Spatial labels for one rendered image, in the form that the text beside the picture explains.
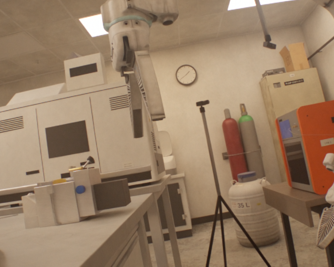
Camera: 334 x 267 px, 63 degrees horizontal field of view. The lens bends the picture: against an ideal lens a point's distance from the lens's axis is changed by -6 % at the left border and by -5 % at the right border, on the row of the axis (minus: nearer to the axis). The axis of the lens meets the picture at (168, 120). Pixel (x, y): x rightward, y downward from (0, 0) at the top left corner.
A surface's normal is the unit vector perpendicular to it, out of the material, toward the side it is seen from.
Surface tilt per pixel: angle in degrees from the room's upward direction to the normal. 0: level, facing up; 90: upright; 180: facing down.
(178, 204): 90
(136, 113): 125
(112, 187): 90
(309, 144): 90
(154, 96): 80
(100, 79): 90
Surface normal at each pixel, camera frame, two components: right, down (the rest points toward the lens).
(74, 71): -0.06, -0.13
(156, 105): 0.22, -0.29
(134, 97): 0.30, 0.40
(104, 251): 0.98, -0.18
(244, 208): -0.56, -0.02
